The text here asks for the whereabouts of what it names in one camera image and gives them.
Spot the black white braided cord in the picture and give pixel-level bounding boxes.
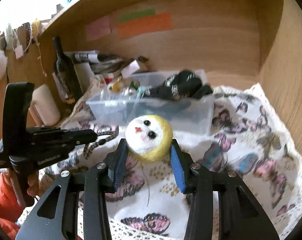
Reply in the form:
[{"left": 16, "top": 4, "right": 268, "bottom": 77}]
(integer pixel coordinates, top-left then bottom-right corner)
[{"left": 83, "top": 130, "right": 119, "bottom": 160}]

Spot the yellow white felt ball toy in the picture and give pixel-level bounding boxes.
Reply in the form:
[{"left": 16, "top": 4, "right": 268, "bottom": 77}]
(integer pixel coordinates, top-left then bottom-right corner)
[{"left": 124, "top": 115, "right": 173, "bottom": 163}]

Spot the black patterned soft cloth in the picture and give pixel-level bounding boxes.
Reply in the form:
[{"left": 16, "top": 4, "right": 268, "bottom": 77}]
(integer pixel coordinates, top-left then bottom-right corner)
[{"left": 141, "top": 70, "right": 213, "bottom": 101}]

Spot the person's left hand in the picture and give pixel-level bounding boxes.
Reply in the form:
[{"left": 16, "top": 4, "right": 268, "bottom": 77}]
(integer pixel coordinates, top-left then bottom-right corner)
[{"left": 2, "top": 168, "right": 39, "bottom": 197}]

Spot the beige cylindrical object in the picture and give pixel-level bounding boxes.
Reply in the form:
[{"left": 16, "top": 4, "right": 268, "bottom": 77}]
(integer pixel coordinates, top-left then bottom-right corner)
[{"left": 29, "top": 84, "right": 61, "bottom": 127}]

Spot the orange sleeve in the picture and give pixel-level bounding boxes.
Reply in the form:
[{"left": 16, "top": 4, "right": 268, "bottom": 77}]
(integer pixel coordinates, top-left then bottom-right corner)
[{"left": 0, "top": 174, "right": 23, "bottom": 239}]

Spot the clear plastic bin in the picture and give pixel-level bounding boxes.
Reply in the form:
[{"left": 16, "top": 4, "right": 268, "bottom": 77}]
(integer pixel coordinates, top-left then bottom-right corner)
[{"left": 86, "top": 70, "right": 214, "bottom": 135}]

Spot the dark wine bottle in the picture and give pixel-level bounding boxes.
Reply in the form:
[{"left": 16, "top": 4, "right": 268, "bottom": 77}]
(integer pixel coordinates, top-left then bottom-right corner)
[{"left": 52, "top": 36, "right": 83, "bottom": 106}]

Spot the butterfly print cloth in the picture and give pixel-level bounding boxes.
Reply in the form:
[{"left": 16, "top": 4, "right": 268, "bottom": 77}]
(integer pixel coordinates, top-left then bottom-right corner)
[{"left": 16, "top": 82, "right": 302, "bottom": 240}]

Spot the stack of papers and magazines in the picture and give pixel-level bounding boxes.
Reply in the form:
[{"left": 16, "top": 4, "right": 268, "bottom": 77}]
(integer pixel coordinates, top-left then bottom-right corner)
[{"left": 64, "top": 49, "right": 149, "bottom": 81}]

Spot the small white card box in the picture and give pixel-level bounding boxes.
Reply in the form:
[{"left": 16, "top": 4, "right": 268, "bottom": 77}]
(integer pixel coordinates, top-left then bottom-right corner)
[{"left": 121, "top": 60, "right": 140, "bottom": 78}]

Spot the pink sticky note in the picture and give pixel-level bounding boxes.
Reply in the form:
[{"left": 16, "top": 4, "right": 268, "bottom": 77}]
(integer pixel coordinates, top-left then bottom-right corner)
[{"left": 85, "top": 16, "right": 111, "bottom": 41}]

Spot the black lace headband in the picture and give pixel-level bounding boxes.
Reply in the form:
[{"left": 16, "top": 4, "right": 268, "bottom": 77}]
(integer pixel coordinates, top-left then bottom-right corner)
[{"left": 17, "top": 22, "right": 32, "bottom": 54}]

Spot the green sticky note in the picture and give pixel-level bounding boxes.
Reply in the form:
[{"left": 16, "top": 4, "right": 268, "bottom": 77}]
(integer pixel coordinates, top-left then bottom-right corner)
[{"left": 118, "top": 9, "right": 156, "bottom": 23}]

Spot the orange sticky note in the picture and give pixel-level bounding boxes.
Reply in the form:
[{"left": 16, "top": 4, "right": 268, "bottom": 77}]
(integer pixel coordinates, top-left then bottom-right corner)
[{"left": 117, "top": 12, "right": 172, "bottom": 38}]

